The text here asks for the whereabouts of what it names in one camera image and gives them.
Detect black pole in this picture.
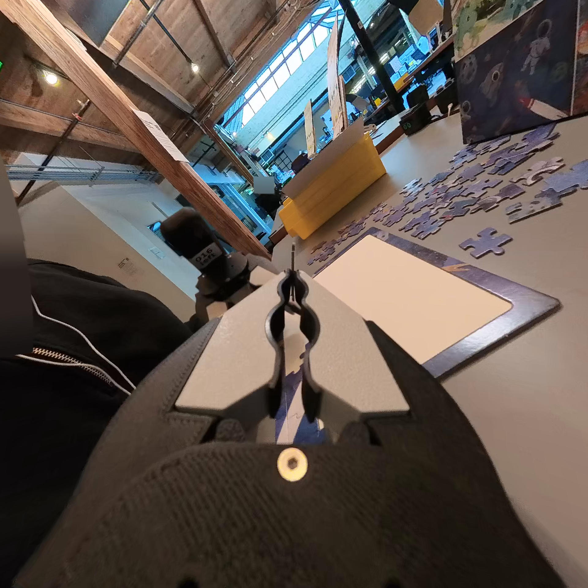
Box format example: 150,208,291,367
337,0,407,115

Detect black device green display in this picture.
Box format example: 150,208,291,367
399,107,432,137

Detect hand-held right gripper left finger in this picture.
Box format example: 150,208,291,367
175,271,291,419

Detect wooden tilted stand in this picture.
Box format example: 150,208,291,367
303,100,319,154
327,16,351,138

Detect four-picture puzzle reference board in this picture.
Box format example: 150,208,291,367
452,0,588,145

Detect space puzzle frame tray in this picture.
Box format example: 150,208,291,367
312,226,561,381

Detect white paper notice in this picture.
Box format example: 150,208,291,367
132,109,190,163

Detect puzzle pieces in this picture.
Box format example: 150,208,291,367
307,123,588,268

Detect white cardboard sheet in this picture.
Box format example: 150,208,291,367
281,119,364,198

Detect wooden support beam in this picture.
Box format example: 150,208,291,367
0,0,272,260

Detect yellow plastic bin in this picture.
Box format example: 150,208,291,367
278,133,386,239

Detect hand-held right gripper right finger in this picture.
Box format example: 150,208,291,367
294,271,410,442

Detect black charging dock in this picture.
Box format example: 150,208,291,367
432,83,459,116

